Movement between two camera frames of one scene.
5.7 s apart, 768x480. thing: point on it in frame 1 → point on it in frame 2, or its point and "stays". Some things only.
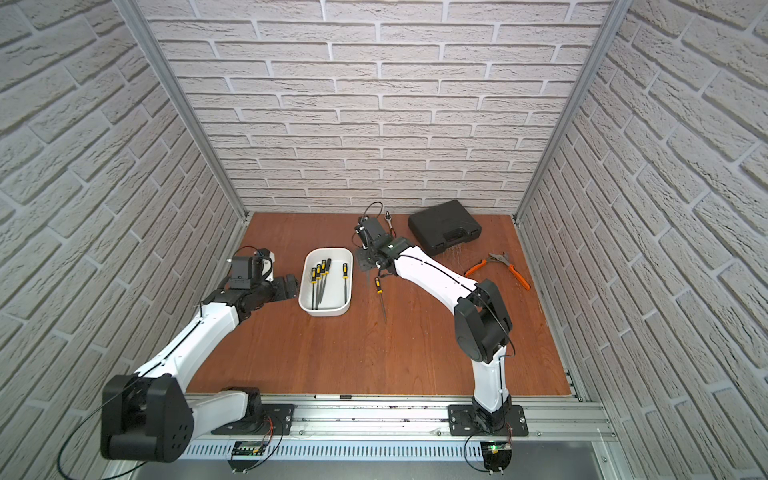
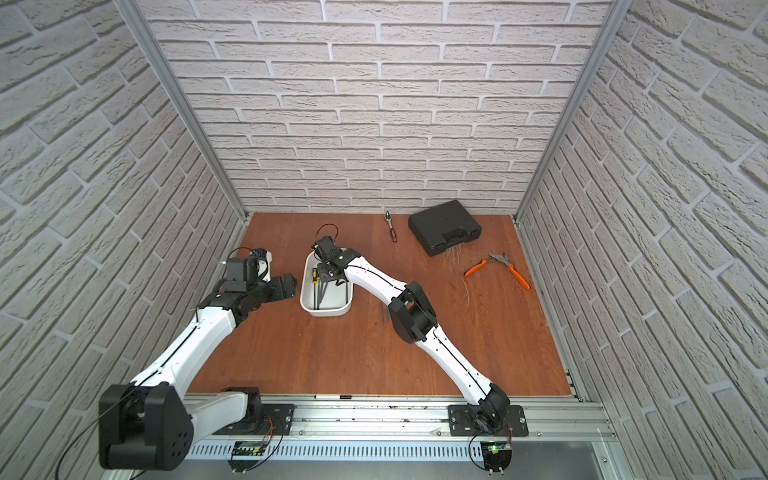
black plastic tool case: [443, 225] stays
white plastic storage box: [327, 281] stays
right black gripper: [362, 255] → [324, 271]
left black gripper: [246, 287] stays
